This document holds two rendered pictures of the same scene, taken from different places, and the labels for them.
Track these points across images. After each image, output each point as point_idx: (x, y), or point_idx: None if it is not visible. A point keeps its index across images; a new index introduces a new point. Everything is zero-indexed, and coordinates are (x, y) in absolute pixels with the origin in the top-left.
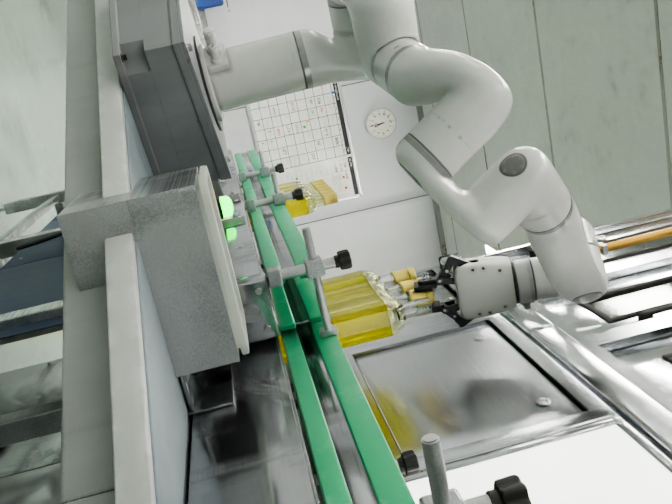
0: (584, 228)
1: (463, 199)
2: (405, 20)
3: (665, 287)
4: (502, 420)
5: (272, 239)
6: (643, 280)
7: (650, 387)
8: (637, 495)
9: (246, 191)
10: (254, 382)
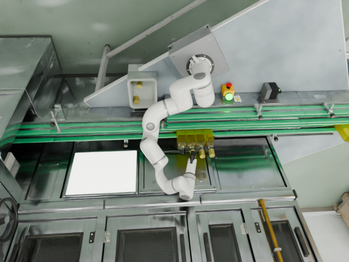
0: (175, 183)
1: (144, 132)
2: (171, 96)
3: (232, 258)
4: (150, 172)
5: (209, 111)
6: (243, 253)
7: (155, 211)
8: (109, 184)
9: (296, 106)
10: (139, 114)
